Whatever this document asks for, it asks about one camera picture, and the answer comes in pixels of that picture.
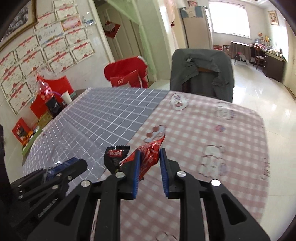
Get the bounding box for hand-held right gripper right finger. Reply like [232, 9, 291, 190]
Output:
[159, 148, 270, 241]

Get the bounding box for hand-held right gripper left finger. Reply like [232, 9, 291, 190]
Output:
[27, 149, 142, 241]

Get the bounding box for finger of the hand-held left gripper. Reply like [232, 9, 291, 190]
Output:
[10, 158, 88, 202]

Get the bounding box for red snack wrapper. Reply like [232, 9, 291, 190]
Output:
[119, 134, 166, 181]

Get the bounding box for black snack wrapper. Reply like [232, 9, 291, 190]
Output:
[103, 145, 130, 174]

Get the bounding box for pink checked tablecloth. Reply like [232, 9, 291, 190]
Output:
[90, 91, 270, 241]

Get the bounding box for yellow patterned carton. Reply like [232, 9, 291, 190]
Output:
[37, 111, 53, 129]

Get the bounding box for red printed box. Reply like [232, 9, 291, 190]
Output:
[11, 118, 31, 146]

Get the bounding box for grey grid tablecloth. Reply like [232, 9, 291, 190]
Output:
[22, 87, 171, 186]

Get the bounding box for black box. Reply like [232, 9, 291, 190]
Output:
[45, 96, 62, 119]

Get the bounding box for white paper cup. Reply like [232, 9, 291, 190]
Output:
[60, 91, 73, 104]

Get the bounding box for red gift bag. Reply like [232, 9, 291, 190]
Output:
[30, 77, 74, 118]

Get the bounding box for red plastic bag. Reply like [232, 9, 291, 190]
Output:
[36, 74, 56, 101]

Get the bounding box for red paper bag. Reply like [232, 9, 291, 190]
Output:
[109, 70, 141, 88]

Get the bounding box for red jacket with white trim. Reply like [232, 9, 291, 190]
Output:
[104, 55, 149, 88]

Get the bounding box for wooden dining chair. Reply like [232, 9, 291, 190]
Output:
[181, 67, 219, 94]

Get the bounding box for grey jacket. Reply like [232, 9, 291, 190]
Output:
[170, 48, 234, 103]

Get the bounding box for folding stool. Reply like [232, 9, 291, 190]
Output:
[234, 53, 248, 66]

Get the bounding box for red door decoration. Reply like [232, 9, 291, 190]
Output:
[104, 20, 121, 39]

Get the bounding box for round table with brown cloth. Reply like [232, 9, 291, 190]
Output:
[229, 41, 251, 63]

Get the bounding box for brown wooden chair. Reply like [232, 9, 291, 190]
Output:
[253, 45, 265, 69]

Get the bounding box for dark wooden desk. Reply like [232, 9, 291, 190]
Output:
[264, 49, 287, 82]

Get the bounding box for large gold framed painting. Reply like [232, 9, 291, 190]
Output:
[0, 0, 38, 50]

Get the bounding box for colourful ornaments and bottles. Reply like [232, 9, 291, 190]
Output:
[254, 32, 284, 56]

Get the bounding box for bright window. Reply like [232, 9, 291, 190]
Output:
[208, 0, 251, 39]

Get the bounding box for wall of framed certificates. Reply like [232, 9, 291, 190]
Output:
[0, 0, 96, 116]

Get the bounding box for small framed wall picture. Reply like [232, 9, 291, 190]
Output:
[268, 10, 278, 25]

